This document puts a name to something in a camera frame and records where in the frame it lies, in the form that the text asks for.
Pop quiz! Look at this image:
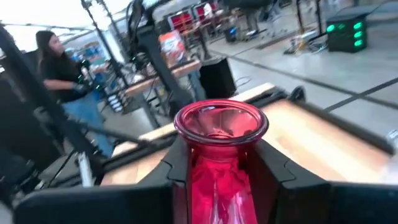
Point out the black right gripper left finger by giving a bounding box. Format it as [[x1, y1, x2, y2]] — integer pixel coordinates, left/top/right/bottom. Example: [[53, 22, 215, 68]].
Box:
[[12, 136, 192, 224]]

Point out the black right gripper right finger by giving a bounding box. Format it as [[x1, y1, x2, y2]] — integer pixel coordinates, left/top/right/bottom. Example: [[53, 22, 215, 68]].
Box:
[[248, 139, 398, 224]]

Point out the red round glass vase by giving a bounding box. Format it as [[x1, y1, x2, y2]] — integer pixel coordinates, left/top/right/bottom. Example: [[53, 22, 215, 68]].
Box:
[[173, 98, 270, 224]]

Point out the person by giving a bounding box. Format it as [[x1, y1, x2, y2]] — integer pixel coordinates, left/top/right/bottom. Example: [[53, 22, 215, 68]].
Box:
[[34, 29, 116, 159]]

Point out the black equipment stand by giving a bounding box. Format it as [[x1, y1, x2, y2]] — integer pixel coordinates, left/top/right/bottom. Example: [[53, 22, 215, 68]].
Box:
[[126, 0, 195, 116]]

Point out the wooden background table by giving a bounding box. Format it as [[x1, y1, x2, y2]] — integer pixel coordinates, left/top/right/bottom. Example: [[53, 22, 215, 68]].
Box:
[[123, 59, 203, 98]]

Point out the black bin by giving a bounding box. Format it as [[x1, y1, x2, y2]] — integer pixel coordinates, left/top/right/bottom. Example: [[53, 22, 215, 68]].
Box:
[[198, 57, 238, 100]]

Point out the orange white bag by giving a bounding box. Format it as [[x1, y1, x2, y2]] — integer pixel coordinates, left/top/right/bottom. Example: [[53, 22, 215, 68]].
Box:
[[157, 30, 188, 68]]

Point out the black box with green lights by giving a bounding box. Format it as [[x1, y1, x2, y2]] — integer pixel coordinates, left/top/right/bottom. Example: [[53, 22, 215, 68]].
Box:
[[325, 12, 368, 54]]

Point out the red storage crate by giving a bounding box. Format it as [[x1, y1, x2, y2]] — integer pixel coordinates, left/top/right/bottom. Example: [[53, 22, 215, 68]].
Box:
[[169, 8, 196, 34], [193, 1, 220, 24]]

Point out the black frame corner post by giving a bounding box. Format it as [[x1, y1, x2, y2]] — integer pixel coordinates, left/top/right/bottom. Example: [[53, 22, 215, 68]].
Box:
[[288, 85, 308, 103]]

